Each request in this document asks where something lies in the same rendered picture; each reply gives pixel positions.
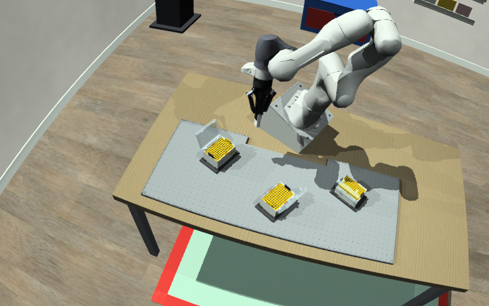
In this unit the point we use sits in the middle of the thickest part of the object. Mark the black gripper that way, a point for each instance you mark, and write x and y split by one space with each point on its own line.
261 89

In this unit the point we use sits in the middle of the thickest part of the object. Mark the yellow pipette tip rack plate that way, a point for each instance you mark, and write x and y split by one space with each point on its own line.
354 186
219 149

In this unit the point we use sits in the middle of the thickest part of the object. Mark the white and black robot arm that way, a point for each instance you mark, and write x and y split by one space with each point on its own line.
334 83

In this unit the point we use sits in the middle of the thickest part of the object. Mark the yellow tip rack with holes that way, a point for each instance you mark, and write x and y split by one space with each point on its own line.
278 196

